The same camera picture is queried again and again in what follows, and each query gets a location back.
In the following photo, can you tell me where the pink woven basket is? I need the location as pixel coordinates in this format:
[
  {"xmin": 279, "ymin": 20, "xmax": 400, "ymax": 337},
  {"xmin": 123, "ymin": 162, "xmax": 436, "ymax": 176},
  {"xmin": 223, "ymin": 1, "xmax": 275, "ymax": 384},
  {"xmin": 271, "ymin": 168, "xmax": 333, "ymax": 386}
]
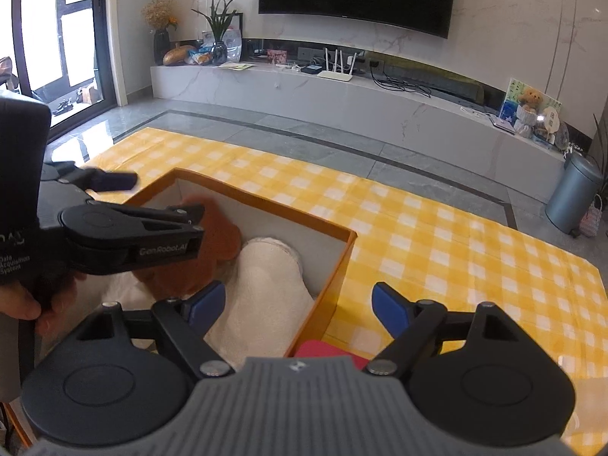
[{"xmin": 579, "ymin": 203, "xmax": 602, "ymax": 238}]

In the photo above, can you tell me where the yellow checkered cloth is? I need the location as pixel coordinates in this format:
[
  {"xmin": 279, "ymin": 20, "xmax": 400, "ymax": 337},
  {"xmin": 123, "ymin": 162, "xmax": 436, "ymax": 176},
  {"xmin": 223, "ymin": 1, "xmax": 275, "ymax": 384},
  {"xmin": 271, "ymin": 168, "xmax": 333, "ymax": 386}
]
[{"xmin": 91, "ymin": 128, "xmax": 607, "ymax": 455}]

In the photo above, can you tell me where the orange cardboard box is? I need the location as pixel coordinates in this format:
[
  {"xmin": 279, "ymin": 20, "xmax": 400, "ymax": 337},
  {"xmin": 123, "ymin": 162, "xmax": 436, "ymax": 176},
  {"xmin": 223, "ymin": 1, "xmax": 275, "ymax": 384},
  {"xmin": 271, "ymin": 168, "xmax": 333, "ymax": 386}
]
[{"xmin": 116, "ymin": 169, "xmax": 356, "ymax": 369}]

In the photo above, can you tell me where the white fluffy towel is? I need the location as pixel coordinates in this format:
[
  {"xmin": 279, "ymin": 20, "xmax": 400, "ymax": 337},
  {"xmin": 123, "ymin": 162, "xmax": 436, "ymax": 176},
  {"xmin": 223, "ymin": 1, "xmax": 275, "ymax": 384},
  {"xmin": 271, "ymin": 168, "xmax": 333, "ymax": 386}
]
[{"xmin": 74, "ymin": 272, "xmax": 155, "ymax": 313}]

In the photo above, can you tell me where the red box lid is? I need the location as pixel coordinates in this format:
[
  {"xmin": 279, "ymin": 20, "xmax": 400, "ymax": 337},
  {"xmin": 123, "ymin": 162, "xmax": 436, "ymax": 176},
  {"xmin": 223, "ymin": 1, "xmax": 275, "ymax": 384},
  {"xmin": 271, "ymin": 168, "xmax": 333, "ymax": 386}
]
[{"xmin": 294, "ymin": 340, "xmax": 368, "ymax": 371}]

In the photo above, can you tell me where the dried flowers vase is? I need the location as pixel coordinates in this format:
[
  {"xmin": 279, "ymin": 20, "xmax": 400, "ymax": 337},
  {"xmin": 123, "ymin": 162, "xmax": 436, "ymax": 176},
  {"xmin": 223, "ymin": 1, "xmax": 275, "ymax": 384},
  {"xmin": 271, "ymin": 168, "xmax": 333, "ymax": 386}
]
[{"xmin": 141, "ymin": 0, "xmax": 178, "ymax": 65}]

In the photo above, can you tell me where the white terry mitt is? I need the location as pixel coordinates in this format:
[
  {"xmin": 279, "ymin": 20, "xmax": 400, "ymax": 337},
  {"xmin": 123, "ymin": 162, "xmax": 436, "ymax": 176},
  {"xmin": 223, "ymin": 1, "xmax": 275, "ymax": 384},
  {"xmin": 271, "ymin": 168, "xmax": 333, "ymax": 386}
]
[{"xmin": 204, "ymin": 238, "xmax": 314, "ymax": 371}]

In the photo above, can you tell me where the brown plush cloth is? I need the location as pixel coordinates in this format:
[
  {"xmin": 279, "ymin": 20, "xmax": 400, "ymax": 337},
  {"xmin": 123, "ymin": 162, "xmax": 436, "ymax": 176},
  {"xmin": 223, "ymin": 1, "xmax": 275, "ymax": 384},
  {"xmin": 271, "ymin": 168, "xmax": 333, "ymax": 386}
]
[{"xmin": 132, "ymin": 193, "xmax": 241, "ymax": 301}]

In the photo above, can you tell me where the teddy bear toy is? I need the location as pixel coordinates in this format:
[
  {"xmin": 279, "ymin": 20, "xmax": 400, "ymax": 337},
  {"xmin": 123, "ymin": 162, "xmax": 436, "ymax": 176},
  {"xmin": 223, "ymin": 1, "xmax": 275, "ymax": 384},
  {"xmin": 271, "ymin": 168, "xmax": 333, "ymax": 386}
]
[{"xmin": 518, "ymin": 85, "xmax": 544, "ymax": 114}]

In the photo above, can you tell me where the white wifi router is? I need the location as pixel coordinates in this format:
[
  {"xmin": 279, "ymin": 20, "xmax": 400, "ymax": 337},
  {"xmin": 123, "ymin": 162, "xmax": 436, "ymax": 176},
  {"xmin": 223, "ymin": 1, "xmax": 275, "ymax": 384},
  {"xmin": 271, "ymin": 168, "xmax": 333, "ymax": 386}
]
[{"xmin": 318, "ymin": 48, "xmax": 358, "ymax": 82}]

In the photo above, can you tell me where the grey metal trash bin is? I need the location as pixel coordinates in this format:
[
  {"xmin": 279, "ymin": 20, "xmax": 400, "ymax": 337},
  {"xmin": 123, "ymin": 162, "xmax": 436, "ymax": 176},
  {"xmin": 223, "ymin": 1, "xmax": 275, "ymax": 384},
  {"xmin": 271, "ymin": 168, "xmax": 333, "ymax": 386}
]
[{"xmin": 545, "ymin": 152, "xmax": 604, "ymax": 234}]

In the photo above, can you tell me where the white marble tv console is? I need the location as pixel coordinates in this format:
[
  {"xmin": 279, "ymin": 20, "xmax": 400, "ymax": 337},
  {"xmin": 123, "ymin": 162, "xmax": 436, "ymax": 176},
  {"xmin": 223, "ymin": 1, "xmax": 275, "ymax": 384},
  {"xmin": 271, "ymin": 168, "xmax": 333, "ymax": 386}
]
[{"xmin": 150, "ymin": 65, "xmax": 564, "ymax": 202}]

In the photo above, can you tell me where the green plant in vase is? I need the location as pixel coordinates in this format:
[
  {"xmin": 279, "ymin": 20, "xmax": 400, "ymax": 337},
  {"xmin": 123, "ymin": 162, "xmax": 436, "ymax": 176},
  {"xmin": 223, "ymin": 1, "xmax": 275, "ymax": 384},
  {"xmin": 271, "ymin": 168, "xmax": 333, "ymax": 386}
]
[{"xmin": 193, "ymin": 0, "xmax": 236, "ymax": 65}]

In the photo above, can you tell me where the person left hand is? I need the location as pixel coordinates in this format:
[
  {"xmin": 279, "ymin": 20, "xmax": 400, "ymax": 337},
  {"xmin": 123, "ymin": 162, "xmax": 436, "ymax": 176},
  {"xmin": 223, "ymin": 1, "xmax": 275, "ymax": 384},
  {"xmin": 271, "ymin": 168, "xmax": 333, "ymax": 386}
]
[{"xmin": 0, "ymin": 272, "xmax": 88, "ymax": 338}]

